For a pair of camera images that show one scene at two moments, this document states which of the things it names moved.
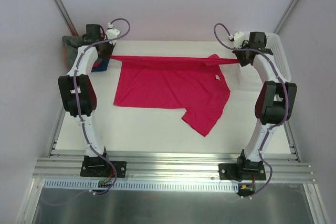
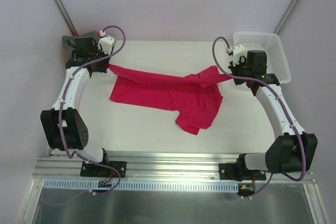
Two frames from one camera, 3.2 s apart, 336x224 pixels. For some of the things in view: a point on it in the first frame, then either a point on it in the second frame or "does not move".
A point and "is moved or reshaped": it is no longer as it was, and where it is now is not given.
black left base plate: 120,167 does not move
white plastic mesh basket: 273,41 does not move
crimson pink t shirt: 196,85 is moved or reshaped
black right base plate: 231,171 does not move
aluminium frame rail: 171,166 does not move
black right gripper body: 243,57 -> 237,72
